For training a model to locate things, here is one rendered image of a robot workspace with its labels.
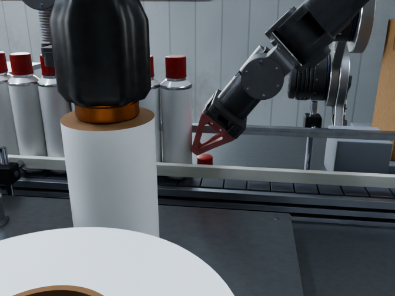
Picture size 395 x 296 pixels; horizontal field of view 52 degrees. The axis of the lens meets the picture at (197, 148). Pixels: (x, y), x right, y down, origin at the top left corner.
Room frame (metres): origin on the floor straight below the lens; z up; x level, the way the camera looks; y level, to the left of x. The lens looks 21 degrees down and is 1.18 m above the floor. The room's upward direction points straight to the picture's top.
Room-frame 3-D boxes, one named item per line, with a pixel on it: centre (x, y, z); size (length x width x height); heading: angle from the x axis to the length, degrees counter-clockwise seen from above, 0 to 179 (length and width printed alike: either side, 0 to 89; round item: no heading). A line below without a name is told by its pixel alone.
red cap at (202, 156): (0.78, -0.02, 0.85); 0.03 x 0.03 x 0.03
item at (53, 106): (0.67, 0.24, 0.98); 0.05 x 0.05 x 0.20
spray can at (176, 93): (0.65, 0.03, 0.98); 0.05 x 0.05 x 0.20
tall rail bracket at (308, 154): (0.69, -0.21, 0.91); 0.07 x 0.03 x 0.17; 173
